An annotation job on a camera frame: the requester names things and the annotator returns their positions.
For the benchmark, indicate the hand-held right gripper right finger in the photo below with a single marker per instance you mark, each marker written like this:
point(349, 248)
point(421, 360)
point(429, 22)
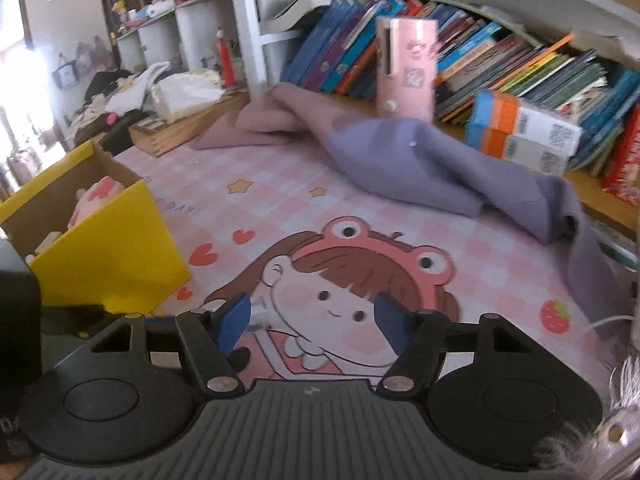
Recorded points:
point(392, 327)

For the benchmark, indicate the grey fluffy tasselled fabric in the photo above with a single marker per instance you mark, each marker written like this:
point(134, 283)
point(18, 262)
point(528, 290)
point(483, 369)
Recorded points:
point(615, 425)

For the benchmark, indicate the white bookshelf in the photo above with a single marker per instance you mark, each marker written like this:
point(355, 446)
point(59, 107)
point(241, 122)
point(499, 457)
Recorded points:
point(250, 20)

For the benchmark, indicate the orange blue white carton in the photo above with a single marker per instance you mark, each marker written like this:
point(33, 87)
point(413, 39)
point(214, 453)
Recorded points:
point(525, 154)
point(530, 120)

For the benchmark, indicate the wooden chess box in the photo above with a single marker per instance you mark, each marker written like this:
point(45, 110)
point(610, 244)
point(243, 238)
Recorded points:
point(185, 132)

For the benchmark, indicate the yellow cardboard box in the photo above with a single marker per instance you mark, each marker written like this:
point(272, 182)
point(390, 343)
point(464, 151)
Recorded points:
point(115, 255)

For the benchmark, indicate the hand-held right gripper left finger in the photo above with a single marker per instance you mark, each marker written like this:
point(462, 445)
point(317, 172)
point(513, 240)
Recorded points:
point(232, 325)

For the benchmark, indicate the hanging tote bag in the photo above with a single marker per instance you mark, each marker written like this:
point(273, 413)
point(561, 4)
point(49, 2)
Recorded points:
point(65, 74)

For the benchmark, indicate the row of colourful slanted books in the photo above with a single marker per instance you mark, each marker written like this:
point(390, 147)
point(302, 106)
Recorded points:
point(500, 60)

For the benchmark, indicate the pink checkered table mat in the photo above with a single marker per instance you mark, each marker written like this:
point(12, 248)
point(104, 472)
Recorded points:
point(310, 220)

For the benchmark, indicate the pink pig plush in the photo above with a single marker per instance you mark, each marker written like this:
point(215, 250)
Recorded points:
point(92, 202)

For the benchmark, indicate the white printed shirt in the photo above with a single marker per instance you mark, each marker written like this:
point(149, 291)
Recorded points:
point(140, 87)

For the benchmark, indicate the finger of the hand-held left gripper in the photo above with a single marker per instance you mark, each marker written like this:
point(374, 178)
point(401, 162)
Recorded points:
point(70, 319)

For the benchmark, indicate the large cream block eraser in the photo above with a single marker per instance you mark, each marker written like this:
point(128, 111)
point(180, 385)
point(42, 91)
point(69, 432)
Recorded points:
point(49, 242)

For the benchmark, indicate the mauve cloth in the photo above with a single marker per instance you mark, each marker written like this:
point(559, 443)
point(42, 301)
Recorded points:
point(280, 115)

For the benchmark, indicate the lavender cloth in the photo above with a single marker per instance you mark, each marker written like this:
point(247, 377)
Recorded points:
point(450, 170)

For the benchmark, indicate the red thick book set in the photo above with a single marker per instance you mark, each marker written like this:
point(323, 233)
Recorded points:
point(625, 155)

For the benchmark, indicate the pink cartoon tumbler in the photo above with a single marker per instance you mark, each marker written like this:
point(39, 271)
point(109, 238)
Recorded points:
point(407, 67)

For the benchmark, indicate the red bottle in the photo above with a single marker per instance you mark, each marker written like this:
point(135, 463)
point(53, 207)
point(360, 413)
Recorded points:
point(227, 60)

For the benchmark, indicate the cream tissue pack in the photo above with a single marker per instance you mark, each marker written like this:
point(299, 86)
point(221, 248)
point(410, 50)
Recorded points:
point(185, 97)

